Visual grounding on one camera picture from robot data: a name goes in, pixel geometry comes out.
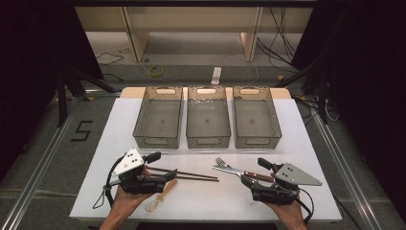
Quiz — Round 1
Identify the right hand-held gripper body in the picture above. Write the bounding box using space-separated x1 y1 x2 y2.
250 162 324 206

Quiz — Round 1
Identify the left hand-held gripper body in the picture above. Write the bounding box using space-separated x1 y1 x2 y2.
111 148 167 196

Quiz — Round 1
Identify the wooden handled knife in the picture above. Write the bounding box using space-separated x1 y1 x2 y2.
212 165 276 184

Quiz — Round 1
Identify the wooden handled spoon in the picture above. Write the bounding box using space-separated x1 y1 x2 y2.
145 178 179 214

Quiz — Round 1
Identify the silver metal fork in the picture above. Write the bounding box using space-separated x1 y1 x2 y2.
214 156 243 175

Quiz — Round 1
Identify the grey transparent plastic bin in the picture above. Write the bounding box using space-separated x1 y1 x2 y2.
185 85 232 150
132 85 184 150
233 85 283 150

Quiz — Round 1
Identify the person's right hand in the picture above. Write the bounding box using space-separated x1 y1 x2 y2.
265 199 308 230

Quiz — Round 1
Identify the person's left hand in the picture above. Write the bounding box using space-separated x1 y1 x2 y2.
109 185 154 215

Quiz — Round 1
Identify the black metal stand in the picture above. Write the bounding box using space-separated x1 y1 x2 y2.
274 60 329 126

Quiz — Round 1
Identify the yellow tape roll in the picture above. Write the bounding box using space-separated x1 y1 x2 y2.
148 65 165 78

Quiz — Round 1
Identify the black tripod stand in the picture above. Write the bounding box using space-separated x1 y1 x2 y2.
56 65 118 128

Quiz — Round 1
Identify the white power strip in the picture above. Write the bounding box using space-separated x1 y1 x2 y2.
211 66 222 86

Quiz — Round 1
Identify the black curtain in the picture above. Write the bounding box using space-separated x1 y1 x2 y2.
0 0 104 183
291 0 406 221

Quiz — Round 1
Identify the beige wooden shelf unit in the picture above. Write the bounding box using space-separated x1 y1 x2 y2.
75 6 314 63

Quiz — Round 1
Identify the left hand-held gripper black cable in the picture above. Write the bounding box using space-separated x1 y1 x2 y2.
92 154 127 210

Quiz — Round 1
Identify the hand-held gripper black cable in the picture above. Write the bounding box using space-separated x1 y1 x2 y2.
92 154 127 210
294 187 316 225

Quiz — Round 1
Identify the right hand-held gripper black cable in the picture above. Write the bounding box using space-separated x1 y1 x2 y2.
294 187 316 225

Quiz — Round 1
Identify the long aluminium floor rail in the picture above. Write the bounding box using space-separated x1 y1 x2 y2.
312 113 386 230
0 95 84 230

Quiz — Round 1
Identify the black and white cable tangle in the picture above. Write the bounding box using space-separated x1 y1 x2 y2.
294 95 340 127

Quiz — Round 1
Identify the short aluminium floor rail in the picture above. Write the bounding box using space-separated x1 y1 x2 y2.
84 89 123 98

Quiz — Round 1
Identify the thin black floor cable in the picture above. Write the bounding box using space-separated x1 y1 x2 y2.
95 52 124 66

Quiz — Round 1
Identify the hanging black cable bundle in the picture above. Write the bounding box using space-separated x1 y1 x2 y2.
257 7 298 73

